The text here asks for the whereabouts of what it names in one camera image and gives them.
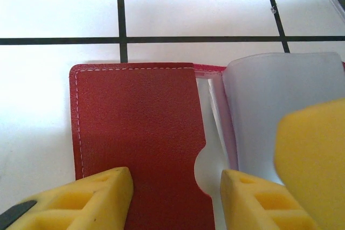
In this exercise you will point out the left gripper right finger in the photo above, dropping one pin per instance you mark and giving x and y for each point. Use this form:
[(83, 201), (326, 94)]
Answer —
[(256, 208)]

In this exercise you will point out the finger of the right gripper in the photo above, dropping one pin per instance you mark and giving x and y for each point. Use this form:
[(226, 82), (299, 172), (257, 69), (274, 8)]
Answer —
[(315, 154)]

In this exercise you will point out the red leather card holder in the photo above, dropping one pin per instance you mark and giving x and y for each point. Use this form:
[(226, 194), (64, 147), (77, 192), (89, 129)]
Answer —
[(140, 122)]

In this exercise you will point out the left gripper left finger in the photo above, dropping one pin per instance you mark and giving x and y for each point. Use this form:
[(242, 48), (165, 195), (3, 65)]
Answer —
[(67, 208)]

